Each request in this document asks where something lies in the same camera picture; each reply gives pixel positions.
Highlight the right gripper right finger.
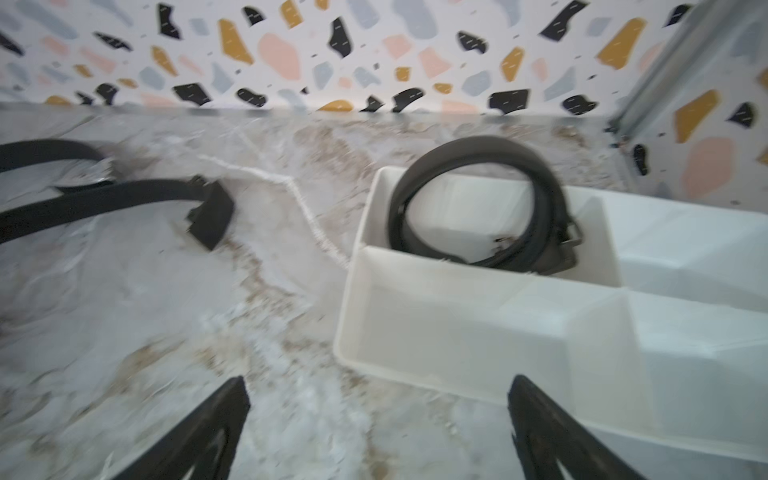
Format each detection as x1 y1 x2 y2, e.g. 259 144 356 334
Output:
507 375 642 479

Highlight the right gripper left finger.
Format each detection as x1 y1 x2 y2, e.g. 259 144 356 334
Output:
116 376 250 480

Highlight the long black belt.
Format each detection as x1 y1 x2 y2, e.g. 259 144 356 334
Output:
1 139 121 194
1 176 235 251

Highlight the white divided storage box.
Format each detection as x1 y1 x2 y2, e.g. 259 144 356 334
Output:
334 167 767 462

